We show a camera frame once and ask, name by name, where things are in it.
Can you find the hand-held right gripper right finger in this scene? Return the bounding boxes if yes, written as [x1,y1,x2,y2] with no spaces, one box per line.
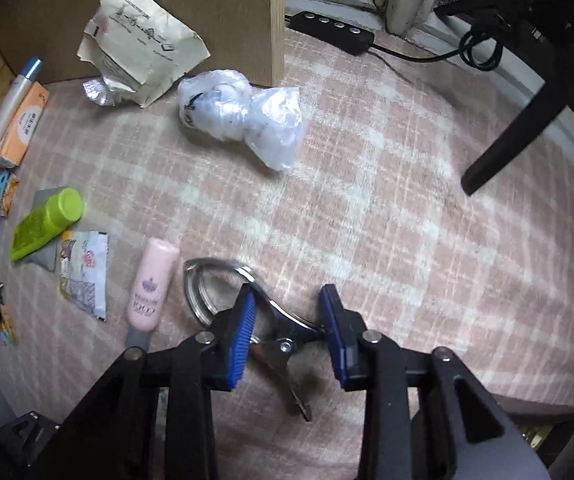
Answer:
[317,284,553,480]

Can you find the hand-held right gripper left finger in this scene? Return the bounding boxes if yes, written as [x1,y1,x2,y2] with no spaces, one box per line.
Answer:
[42,285,259,480]

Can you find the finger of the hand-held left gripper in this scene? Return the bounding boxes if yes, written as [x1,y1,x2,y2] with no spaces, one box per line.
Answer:
[0,410,64,468]

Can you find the large metal spring clip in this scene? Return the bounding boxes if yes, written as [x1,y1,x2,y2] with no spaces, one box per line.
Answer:
[183,257,328,423]

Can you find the black storage box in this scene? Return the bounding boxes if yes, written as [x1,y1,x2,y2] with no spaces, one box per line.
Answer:
[492,394,574,468]

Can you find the pink lip balm tube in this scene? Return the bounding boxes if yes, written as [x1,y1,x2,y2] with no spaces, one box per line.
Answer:
[124,237,180,348]

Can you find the small orange packet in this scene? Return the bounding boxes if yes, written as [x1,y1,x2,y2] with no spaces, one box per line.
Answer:
[0,310,20,346]

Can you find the pink checked carpet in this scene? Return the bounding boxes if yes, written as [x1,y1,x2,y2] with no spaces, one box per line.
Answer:
[0,25,574,480]

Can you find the printed snack sachet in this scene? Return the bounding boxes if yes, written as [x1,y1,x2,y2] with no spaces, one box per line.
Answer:
[58,230,110,321]

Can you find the green tube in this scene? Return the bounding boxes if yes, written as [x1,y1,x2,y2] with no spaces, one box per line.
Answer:
[10,187,85,262]

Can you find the crumpled clear plastic bag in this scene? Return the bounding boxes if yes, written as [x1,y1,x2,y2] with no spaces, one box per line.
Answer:
[177,67,304,173]

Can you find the blue clothespins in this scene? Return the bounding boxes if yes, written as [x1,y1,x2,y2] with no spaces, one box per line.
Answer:
[0,170,22,217]

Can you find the black chair leg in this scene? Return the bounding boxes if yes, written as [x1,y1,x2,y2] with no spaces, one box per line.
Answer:
[432,0,574,196]

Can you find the black power strip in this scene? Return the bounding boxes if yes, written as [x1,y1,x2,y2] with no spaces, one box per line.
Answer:
[287,10,375,56]

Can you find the orange carton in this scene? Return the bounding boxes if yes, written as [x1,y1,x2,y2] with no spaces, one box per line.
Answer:
[0,82,50,167]

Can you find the crumpled white paper bag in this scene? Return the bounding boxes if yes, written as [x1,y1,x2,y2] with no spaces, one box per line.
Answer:
[77,0,211,109]

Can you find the cardboard box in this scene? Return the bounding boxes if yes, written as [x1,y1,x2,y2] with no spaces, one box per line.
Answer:
[0,0,287,88]

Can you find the black power cable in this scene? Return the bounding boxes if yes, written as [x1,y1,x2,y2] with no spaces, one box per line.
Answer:
[367,25,505,72]

